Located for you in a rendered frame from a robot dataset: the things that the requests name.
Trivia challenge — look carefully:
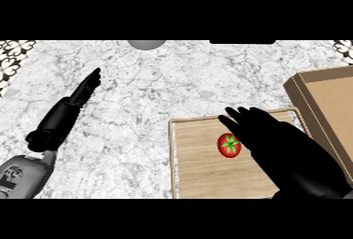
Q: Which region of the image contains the cardboard box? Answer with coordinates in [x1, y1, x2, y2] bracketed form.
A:
[283, 64, 353, 188]

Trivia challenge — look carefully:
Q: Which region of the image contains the grey round object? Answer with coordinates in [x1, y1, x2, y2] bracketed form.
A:
[127, 40, 169, 51]

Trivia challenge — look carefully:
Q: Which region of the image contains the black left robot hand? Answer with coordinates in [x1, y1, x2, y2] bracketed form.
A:
[26, 67, 104, 153]

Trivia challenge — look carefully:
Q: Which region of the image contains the red tomato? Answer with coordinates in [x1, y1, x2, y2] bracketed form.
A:
[218, 133, 243, 159]

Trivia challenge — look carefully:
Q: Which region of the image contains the wooden tray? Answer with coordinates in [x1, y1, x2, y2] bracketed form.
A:
[167, 106, 309, 200]

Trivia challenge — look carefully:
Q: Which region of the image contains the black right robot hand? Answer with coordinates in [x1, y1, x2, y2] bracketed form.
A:
[218, 105, 353, 200]

